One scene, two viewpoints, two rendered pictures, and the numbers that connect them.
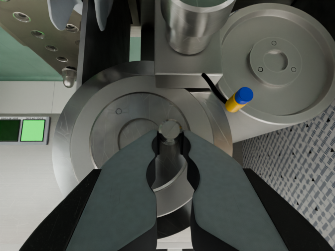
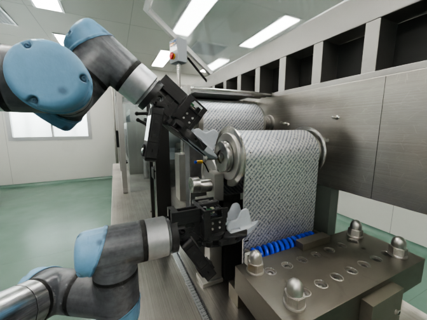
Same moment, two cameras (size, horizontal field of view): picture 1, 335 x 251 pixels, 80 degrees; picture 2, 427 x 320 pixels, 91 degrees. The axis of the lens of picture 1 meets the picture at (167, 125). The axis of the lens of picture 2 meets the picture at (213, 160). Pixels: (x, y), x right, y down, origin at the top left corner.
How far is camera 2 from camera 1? 0.47 m
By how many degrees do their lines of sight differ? 63
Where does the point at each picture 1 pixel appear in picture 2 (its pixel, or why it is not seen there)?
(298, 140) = not seen: hidden behind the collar
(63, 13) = (245, 215)
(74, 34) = (322, 253)
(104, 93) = (232, 175)
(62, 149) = (242, 157)
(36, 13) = (320, 269)
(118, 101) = (223, 169)
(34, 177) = not seen: outside the picture
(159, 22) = (213, 190)
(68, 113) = (241, 171)
